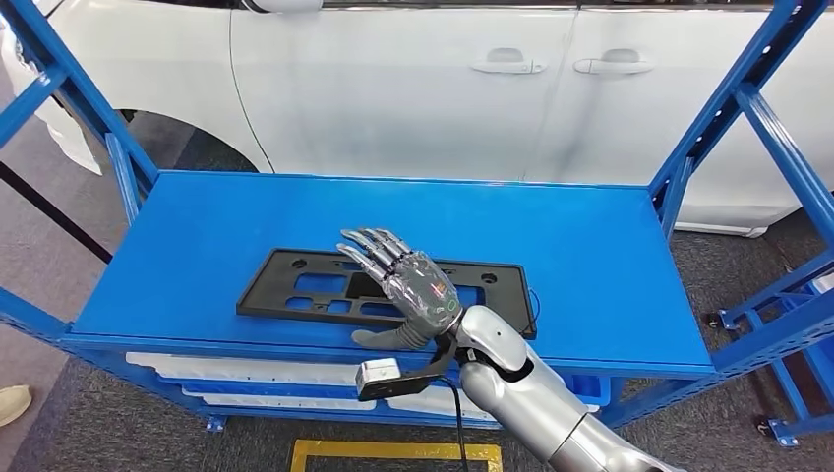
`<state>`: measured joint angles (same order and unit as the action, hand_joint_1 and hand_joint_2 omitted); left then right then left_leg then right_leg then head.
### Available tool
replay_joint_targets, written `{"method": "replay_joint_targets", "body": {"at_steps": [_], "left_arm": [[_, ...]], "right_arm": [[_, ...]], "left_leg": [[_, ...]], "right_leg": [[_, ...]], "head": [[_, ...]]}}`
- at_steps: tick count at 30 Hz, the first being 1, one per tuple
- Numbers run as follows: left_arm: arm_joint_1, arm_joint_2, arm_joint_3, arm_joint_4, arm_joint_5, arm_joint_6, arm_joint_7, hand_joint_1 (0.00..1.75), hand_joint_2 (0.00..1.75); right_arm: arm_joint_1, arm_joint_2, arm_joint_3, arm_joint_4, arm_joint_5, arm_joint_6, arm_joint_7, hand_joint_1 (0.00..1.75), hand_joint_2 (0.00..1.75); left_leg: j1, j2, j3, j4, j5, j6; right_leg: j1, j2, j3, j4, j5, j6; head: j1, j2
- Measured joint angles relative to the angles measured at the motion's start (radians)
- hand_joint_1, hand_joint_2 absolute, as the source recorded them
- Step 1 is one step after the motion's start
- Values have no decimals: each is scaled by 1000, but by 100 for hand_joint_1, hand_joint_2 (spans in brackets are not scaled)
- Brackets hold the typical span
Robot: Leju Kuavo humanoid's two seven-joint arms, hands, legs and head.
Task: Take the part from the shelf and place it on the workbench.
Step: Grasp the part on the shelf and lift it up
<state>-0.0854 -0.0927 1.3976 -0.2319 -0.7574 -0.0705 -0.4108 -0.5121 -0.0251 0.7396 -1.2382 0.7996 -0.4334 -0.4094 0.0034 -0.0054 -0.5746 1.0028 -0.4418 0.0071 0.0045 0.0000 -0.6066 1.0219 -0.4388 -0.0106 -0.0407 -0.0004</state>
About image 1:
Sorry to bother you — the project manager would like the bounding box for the white car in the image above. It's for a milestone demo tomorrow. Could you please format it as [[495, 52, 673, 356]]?
[[0, 0, 834, 239]]

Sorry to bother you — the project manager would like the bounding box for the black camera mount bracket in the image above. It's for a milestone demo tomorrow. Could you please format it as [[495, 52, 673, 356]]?
[[397, 333, 459, 398]]

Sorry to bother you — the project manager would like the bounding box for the black plastic plate frame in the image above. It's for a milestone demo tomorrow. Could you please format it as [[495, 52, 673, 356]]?
[[235, 247, 539, 341]]

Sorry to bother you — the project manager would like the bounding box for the blue plastic crate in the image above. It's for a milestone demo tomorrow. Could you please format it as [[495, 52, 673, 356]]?
[[155, 374, 392, 400]]

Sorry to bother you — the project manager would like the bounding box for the black barrier belt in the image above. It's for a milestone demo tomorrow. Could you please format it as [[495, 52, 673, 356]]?
[[0, 161, 115, 266]]

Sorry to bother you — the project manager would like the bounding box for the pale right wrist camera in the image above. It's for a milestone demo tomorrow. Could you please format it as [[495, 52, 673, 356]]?
[[354, 356, 406, 402]]

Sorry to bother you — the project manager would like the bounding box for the black camera cable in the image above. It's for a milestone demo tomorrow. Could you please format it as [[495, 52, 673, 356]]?
[[438, 374, 470, 472]]

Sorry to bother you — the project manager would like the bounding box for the person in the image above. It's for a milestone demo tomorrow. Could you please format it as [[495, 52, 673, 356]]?
[[0, 383, 33, 428]]

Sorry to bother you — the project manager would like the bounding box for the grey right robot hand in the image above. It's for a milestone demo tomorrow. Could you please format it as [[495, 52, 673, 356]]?
[[335, 227, 464, 351]]

